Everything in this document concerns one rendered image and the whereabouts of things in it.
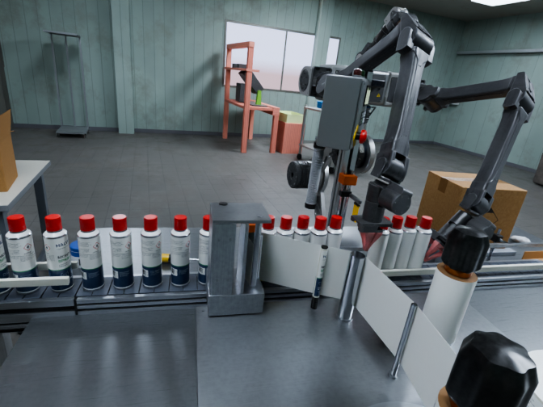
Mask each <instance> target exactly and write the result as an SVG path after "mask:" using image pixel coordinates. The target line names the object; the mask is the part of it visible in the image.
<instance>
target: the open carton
mask: <svg viewBox="0 0 543 407"><path fill-rule="evenodd" d="M11 132H14V131H11V110H10V109H9V110H8V111H6V112H4V113H3V114H1V115H0V192H8V191H9V189H10V188H11V186H12V184H13V183H14V181H15V180H16V179H17V178H18V172H17V168H16V163H15V155H14V150H13V145H12V140H11Z"/></svg>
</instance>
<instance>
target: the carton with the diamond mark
mask: <svg viewBox="0 0 543 407"><path fill-rule="evenodd" d="M476 175H477V174H466V173H453V172H440V171H429V173H428V176H427V181H426V184H425V187H424V190H423V196H422V199H421V202H420V205H419V210H418V213H417V216H416V217H417V218H418V219H417V222H416V225H418V226H419V224H420V221H421V218H422V216H430V217H431V218H432V219H433V220H432V223H431V228H432V229H435V230H436V232H438V231H439V230H440V229H441V228H442V227H443V226H444V225H445V224H446V223H447V222H448V221H449V220H450V219H451V218H452V217H453V216H454V215H455V214H456V213H457V212H458V211H459V210H462V211H465V210H464V209H463V208H462V207H461V206H459V204H460V203H461V201H462V200H463V197H464V195H465V193H466V190H467V188H469V187H470V185H471V182H472V181H473V180H474V179H475V177H476ZM526 195H527V191H526V190H524V189H521V188H519V187H515V186H513V185H511V184H510V183H506V182H504V181H502V180H499V181H498V183H497V186H496V191H495V194H494V196H493V198H494V201H493V203H492V205H491V207H490V210H489V212H487V213H486V214H484V215H483V217H485V218H486V219H488V220H490V222H492V223H493V224H494V225H495V226H496V230H495V231H494V233H497V231H498V228H500V229H502V231H501V233H500V235H502V236H503V240H504V241H508V239H509V237H510V235H511V231H512V230H513V227H514V225H515V222H516V219H517V217H518V215H519V212H520V209H521V207H522V204H523V202H524V199H525V196H526ZM465 212H466V211H465Z"/></svg>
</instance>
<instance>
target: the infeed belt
mask: <svg viewBox="0 0 543 407"><path fill-rule="evenodd" d="M529 263H543V261H542V260H537V261H516V262H484V263H483V266H490V265H510V264H529ZM432 267H437V264H432V265H422V268H432ZM474 274H475V275H476V276H477V277H481V276H497V275H528V274H543V269H541V270H524V271H490V272H474ZM433 276H434V275H419V276H411V275H404V276H390V277H388V278H389V279H390V280H391V281H402V280H418V279H433ZM133 278H134V284H133V286H132V287H131V288H129V289H126V290H117V289H115V288H114V286H113V277H104V283H105V284H104V287H103V288H101V289H99V290H98V291H94V292H88V291H85V290H84V289H83V285H82V284H81V286H80V288H79V289H78V292H77V294H76V296H75V297H84V296H116V295H132V294H148V293H164V292H195V291H206V286H203V285H200V284H199V283H198V274H197V276H196V274H190V282H189V284H188V285H187V286H185V287H174V286H173V285H172V284H171V275H162V285H161V286H160V287H156V288H146V287H144V286H143V278H142V275H139V276H133ZM261 284H262V286H263V287H285V286H282V285H279V284H275V283H269V282H267V283H261Z"/></svg>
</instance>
